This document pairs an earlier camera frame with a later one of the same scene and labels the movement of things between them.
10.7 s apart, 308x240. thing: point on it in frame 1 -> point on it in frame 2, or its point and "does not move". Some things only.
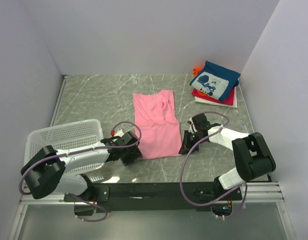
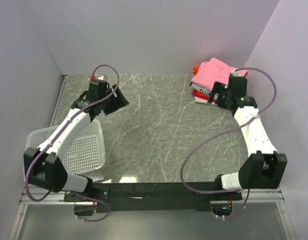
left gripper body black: (130, 154) -> (112, 103)
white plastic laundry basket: (67, 137) does not move
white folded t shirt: (212, 103) does not move
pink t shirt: (156, 115) -> (215, 70)
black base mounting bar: (152, 197) does not move
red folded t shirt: (229, 100) does not move
